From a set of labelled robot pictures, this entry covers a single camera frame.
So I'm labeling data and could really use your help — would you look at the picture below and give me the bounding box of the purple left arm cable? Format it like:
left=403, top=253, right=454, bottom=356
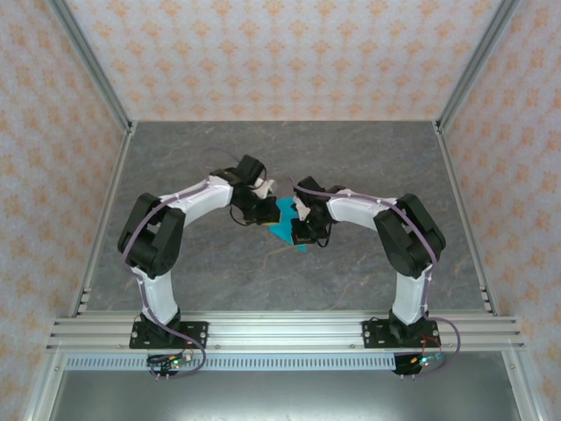
left=120, top=147, right=245, bottom=381

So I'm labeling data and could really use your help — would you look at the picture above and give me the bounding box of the aluminium frame leg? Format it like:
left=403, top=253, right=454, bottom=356
left=501, top=350, right=543, bottom=421
left=21, top=350, right=67, bottom=421

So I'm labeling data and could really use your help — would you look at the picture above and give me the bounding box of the aluminium mounting rail beam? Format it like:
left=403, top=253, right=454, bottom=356
left=46, top=310, right=525, bottom=352

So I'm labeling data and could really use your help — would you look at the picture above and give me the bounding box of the blue paper sheet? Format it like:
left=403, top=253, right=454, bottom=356
left=267, top=196, right=308, bottom=254

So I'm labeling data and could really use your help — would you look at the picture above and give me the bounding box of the aluminium table side rail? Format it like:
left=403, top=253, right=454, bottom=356
left=67, top=121, right=138, bottom=318
left=432, top=120, right=500, bottom=318

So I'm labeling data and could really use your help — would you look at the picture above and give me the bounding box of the grey metal shelf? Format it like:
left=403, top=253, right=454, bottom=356
left=47, top=370, right=522, bottom=421

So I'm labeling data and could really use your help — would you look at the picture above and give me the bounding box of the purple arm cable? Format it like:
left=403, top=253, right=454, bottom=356
left=120, top=147, right=245, bottom=381
left=284, top=175, right=462, bottom=379

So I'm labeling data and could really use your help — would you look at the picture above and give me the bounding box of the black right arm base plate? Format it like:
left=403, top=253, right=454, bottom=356
left=362, top=319, right=442, bottom=351

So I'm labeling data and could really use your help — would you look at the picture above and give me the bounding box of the slotted grey cable duct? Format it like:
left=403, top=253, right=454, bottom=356
left=64, top=354, right=398, bottom=372

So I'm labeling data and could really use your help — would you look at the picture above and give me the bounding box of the circuit board with green light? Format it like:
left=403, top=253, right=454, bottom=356
left=409, top=353, right=444, bottom=367
left=146, top=353, right=194, bottom=369

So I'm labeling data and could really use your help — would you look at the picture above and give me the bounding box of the aluminium frame post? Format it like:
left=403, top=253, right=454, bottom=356
left=436, top=0, right=521, bottom=132
left=46, top=0, right=135, bottom=132

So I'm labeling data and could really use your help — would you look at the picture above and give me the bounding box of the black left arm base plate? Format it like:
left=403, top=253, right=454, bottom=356
left=129, top=321, right=209, bottom=351

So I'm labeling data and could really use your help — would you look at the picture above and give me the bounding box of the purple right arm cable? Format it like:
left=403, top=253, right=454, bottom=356
left=284, top=175, right=462, bottom=379

